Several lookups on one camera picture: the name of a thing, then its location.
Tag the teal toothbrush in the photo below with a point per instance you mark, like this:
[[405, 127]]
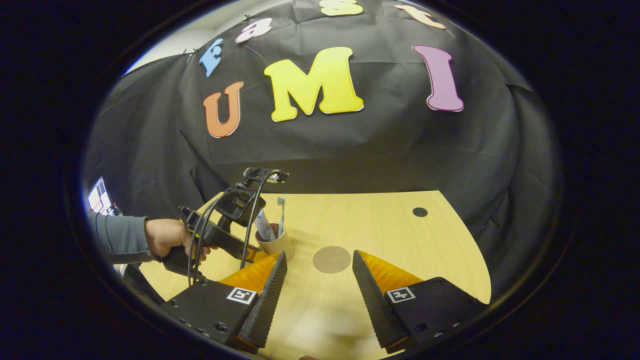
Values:
[[281, 215]]

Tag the white toothpaste tube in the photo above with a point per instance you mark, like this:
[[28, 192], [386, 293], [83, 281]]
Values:
[[264, 225]]

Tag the round brown coaster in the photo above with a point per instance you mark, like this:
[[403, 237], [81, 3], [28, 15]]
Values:
[[332, 260]]

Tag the beige cup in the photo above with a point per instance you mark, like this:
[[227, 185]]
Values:
[[280, 246]]

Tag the wooden desktop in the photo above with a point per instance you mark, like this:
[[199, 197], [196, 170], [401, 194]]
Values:
[[410, 245]]

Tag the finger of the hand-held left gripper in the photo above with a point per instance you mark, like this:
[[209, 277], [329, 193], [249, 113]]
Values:
[[256, 255]]

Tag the white printed sheet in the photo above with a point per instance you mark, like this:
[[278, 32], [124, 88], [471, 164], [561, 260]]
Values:
[[99, 197]]

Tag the black backdrop cloth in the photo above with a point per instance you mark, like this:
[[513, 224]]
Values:
[[380, 150]]

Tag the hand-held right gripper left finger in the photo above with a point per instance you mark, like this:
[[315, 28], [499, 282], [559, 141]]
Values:
[[267, 295]]

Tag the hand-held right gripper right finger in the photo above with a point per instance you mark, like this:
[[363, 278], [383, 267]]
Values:
[[372, 295]]

